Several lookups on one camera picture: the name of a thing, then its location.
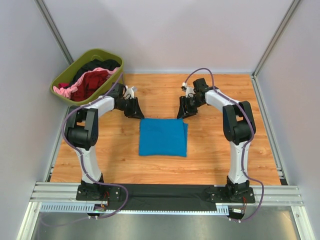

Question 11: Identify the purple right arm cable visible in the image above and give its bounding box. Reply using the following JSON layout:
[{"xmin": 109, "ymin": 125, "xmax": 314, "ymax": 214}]
[{"xmin": 183, "ymin": 67, "xmax": 266, "ymax": 224}]

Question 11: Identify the right aluminium frame post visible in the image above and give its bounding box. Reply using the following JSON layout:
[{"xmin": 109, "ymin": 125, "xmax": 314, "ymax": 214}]
[{"xmin": 251, "ymin": 0, "xmax": 302, "ymax": 78}]

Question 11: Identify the aluminium frame post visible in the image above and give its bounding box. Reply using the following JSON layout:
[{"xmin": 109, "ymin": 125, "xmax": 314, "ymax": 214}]
[
  {"xmin": 251, "ymin": 0, "xmax": 302, "ymax": 78},
  {"xmin": 35, "ymin": 0, "xmax": 74, "ymax": 65}
]

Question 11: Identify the aluminium front frame beam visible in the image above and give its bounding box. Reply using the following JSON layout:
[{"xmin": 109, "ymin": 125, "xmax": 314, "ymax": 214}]
[{"xmin": 30, "ymin": 182, "xmax": 303, "ymax": 206}]

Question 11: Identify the left aluminium frame post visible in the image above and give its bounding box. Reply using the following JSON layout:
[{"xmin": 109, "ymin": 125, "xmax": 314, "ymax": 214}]
[{"xmin": 35, "ymin": 0, "xmax": 74, "ymax": 65}]

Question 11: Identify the dark red garment in bin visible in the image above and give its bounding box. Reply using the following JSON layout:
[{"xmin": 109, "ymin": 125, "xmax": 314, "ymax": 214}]
[{"xmin": 57, "ymin": 70, "xmax": 111, "ymax": 103}]

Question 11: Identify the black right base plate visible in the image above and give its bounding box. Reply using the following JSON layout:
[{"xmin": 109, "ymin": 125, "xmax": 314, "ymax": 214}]
[{"xmin": 204, "ymin": 185, "xmax": 256, "ymax": 204}]

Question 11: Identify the pink garment in bin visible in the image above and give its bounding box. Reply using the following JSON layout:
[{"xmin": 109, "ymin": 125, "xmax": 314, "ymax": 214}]
[{"xmin": 51, "ymin": 66, "xmax": 120, "ymax": 100}]

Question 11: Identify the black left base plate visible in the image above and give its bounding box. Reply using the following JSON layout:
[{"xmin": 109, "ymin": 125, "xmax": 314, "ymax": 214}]
[{"xmin": 75, "ymin": 184, "xmax": 127, "ymax": 202}]

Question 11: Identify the slotted aluminium cable rail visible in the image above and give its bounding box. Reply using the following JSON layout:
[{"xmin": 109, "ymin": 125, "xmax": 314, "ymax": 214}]
[{"xmin": 39, "ymin": 202, "xmax": 230, "ymax": 216}]

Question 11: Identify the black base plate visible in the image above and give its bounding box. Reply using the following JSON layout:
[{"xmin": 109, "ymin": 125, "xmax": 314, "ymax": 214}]
[
  {"xmin": 204, "ymin": 185, "xmax": 256, "ymax": 204},
  {"xmin": 75, "ymin": 184, "xmax": 127, "ymax": 202}
]

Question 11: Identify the green plastic laundry bin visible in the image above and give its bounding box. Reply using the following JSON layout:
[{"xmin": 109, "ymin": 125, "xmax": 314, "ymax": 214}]
[{"xmin": 50, "ymin": 48, "xmax": 124, "ymax": 106}]

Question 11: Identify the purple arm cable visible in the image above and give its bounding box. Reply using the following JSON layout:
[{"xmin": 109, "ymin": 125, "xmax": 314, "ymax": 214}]
[
  {"xmin": 39, "ymin": 72, "xmax": 130, "ymax": 228},
  {"xmin": 183, "ymin": 67, "xmax": 266, "ymax": 224}
]

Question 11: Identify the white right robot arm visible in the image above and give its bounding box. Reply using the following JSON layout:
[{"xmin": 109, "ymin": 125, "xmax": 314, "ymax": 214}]
[{"xmin": 177, "ymin": 78, "xmax": 256, "ymax": 203}]

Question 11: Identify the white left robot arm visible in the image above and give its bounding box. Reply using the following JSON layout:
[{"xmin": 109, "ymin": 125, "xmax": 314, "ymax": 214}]
[{"xmin": 63, "ymin": 83, "xmax": 145, "ymax": 201}]

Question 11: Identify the blue t shirt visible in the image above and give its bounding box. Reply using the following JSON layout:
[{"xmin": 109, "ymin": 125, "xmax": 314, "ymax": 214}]
[{"xmin": 138, "ymin": 118, "xmax": 188, "ymax": 157}]

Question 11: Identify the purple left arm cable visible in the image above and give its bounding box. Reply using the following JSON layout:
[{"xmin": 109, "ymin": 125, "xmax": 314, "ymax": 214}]
[{"xmin": 39, "ymin": 72, "xmax": 130, "ymax": 228}]

